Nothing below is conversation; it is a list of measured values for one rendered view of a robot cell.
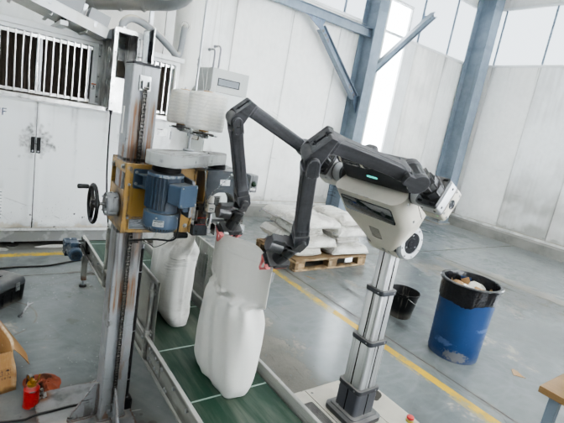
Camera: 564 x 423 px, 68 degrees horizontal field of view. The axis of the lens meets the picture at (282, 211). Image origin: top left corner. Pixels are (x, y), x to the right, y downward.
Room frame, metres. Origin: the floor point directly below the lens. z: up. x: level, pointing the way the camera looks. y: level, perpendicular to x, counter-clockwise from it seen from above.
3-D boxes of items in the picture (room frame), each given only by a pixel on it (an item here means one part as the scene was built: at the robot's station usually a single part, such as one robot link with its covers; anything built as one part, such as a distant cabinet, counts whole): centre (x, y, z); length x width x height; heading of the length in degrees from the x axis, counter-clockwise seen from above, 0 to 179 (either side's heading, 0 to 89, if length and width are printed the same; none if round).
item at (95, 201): (1.77, 0.82, 1.13); 0.18 x 0.11 x 0.18; 37
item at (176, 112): (2.04, 0.55, 1.61); 0.15 x 0.14 x 0.17; 37
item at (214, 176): (2.17, 0.38, 1.21); 0.30 x 0.25 x 0.30; 37
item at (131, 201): (1.94, 0.63, 1.18); 0.34 x 0.25 x 0.31; 127
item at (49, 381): (2.01, 1.13, 0.02); 0.22 x 0.18 x 0.04; 37
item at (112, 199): (1.81, 0.76, 1.14); 0.11 x 0.06 x 0.11; 37
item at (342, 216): (5.43, -0.72, 0.56); 0.67 x 0.43 x 0.15; 37
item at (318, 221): (4.87, -0.37, 0.56); 0.66 x 0.42 x 0.15; 127
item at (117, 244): (1.89, 0.70, 0.88); 0.12 x 0.11 x 1.74; 127
